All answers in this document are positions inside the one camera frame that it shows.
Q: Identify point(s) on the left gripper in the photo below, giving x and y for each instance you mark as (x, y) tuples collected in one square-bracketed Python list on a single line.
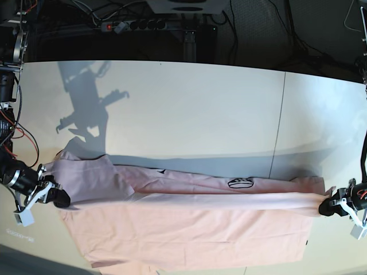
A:
[(350, 201)]

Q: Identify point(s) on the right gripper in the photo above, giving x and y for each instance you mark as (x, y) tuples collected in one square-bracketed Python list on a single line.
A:
[(27, 184)]

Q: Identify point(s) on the pink T-shirt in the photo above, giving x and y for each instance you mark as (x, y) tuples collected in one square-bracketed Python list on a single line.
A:
[(128, 219)]

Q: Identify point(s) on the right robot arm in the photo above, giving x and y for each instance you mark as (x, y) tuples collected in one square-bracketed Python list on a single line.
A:
[(14, 42)]

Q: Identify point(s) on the black power strip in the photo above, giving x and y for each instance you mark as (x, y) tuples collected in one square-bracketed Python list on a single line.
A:
[(133, 25)]

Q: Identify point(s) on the black power adapter box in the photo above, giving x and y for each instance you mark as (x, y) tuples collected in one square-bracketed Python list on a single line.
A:
[(206, 34)]

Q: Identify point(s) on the white box with oval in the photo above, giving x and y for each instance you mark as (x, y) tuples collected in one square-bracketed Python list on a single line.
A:
[(187, 6)]

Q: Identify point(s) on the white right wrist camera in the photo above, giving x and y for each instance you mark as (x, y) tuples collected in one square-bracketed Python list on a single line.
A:
[(24, 218)]

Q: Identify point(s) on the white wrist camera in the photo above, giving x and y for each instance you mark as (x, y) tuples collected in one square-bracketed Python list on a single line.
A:
[(358, 232), (24, 218)]

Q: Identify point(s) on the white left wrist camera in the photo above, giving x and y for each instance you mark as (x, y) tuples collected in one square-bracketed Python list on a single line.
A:
[(358, 232)]

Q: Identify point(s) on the aluminium table leg post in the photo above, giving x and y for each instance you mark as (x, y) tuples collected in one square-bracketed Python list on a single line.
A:
[(189, 46)]

